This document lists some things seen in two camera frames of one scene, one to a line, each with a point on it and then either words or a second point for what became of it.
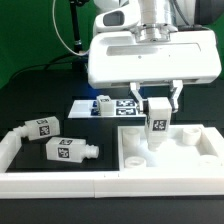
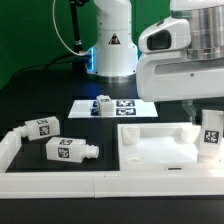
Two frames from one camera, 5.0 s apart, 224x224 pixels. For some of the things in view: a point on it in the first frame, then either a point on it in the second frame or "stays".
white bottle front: (70, 149) stays
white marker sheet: (121, 108) stays
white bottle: (158, 118) → (209, 141)
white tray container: (189, 147) stays
